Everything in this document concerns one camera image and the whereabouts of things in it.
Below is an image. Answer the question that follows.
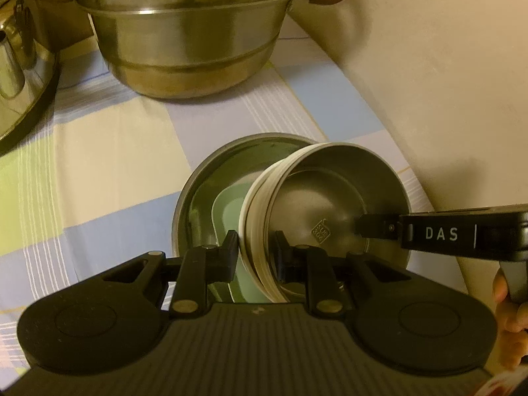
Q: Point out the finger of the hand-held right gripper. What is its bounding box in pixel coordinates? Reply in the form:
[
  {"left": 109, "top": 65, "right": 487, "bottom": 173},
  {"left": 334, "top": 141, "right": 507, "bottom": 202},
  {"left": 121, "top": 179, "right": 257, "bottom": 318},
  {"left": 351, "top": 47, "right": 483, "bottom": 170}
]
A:
[{"left": 355, "top": 213, "right": 403, "bottom": 242}]

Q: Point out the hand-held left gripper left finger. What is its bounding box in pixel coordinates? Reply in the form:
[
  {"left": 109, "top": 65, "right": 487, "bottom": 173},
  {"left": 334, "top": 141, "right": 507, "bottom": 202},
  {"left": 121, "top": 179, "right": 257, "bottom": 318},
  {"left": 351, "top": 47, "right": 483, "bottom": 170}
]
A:
[{"left": 101, "top": 231, "right": 240, "bottom": 319}]

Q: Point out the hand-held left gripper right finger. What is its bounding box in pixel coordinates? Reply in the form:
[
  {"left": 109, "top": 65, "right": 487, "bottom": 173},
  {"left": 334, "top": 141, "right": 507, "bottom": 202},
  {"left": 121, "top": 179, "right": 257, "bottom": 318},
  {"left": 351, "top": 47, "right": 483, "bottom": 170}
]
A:
[{"left": 274, "top": 231, "right": 415, "bottom": 318}]

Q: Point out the cream plastic bowl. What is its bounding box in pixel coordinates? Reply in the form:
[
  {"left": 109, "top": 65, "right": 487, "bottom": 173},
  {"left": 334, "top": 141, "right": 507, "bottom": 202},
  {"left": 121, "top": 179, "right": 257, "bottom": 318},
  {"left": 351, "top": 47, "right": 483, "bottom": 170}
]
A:
[{"left": 239, "top": 142, "right": 331, "bottom": 303}]

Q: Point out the green square plate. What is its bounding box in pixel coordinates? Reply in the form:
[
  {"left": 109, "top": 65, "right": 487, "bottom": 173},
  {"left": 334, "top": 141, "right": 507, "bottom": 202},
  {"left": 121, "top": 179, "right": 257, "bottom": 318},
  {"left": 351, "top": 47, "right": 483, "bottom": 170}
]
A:
[{"left": 210, "top": 185, "right": 258, "bottom": 303}]

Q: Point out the stainless steel bowl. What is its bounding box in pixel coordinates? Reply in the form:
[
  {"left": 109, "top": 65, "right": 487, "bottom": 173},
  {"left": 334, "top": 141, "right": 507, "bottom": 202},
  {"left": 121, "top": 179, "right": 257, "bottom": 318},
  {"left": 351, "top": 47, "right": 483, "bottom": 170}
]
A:
[{"left": 264, "top": 144, "right": 412, "bottom": 298}]

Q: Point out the large stainless steel plate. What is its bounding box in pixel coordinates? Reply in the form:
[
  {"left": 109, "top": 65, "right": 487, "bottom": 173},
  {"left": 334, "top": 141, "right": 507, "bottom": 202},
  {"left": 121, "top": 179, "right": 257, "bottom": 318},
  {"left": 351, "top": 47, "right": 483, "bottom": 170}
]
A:
[{"left": 172, "top": 133, "right": 326, "bottom": 300}]

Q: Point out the person's right hand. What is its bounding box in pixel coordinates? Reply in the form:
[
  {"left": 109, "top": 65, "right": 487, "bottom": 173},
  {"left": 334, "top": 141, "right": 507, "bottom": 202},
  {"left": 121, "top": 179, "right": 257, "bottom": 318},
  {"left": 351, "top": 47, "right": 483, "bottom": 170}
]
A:
[{"left": 493, "top": 270, "right": 528, "bottom": 372}]

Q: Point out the checkered tablecloth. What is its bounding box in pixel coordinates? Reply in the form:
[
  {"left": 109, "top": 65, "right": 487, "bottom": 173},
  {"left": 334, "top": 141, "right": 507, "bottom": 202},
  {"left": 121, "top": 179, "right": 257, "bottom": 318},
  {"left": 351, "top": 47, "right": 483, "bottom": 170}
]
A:
[{"left": 0, "top": 16, "right": 438, "bottom": 380}]

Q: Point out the stainless steel steamer pot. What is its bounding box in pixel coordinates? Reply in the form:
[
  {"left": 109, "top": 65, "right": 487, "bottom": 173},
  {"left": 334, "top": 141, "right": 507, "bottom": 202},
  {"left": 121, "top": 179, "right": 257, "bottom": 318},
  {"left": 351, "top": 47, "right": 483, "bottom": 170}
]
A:
[{"left": 47, "top": 0, "right": 351, "bottom": 100}]

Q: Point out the stainless steel kettle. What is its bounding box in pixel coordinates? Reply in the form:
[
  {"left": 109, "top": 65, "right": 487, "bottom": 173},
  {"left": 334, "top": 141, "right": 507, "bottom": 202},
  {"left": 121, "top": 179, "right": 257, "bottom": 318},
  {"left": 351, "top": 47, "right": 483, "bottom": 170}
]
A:
[{"left": 0, "top": 0, "right": 62, "bottom": 153}]

